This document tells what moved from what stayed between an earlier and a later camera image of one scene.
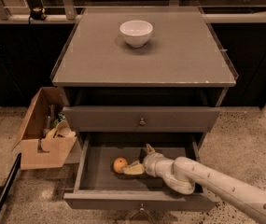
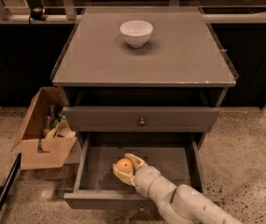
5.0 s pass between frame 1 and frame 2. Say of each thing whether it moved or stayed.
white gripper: moved
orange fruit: stayed
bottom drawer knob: stayed
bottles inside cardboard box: stayed
